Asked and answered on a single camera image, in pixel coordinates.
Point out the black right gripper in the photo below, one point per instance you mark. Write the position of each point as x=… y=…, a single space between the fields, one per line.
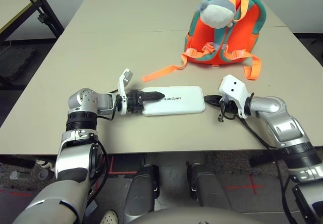
x=232 y=106

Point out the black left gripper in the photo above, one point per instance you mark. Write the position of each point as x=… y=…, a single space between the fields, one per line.
x=133 y=103

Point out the white pencil case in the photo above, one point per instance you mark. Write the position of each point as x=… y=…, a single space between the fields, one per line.
x=181 y=105

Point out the orange and teal backpack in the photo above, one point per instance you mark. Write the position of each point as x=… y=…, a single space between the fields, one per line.
x=199 y=40

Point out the grey plush toy pendant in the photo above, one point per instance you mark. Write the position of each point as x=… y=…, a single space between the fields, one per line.
x=217 y=14

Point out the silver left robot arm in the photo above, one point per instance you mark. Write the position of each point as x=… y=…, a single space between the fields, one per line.
x=83 y=100

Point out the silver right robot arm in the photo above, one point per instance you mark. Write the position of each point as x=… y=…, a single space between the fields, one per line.
x=272 y=108

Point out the black table foot bar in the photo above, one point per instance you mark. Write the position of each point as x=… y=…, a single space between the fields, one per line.
x=262 y=158
x=15 y=161

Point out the grey right robot leg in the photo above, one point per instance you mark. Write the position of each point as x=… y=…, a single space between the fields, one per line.
x=209 y=188

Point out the grey robot leg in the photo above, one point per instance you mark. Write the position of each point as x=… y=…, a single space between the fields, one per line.
x=209 y=188
x=141 y=191

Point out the grey left robot leg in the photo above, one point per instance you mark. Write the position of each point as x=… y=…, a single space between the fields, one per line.
x=141 y=191

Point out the beige robot torso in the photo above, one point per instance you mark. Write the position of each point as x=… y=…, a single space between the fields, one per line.
x=202 y=219

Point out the grey square pad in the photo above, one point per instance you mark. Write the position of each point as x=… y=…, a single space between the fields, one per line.
x=91 y=208

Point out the white perforated shoe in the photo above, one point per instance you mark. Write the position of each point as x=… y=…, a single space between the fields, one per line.
x=109 y=219

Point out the grey caster wheel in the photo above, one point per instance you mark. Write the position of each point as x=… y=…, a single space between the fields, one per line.
x=45 y=174
x=19 y=176

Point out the black rod with clamp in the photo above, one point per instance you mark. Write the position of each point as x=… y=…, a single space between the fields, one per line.
x=41 y=18

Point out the black floor mat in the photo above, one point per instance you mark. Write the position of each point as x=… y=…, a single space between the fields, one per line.
x=15 y=62

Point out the black-framed side table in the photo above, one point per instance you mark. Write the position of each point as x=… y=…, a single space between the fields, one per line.
x=15 y=7

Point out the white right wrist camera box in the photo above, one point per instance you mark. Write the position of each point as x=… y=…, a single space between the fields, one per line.
x=234 y=90

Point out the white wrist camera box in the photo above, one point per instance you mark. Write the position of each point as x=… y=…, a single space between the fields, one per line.
x=121 y=92
x=234 y=90

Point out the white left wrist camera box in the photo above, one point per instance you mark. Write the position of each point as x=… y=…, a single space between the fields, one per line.
x=121 y=92

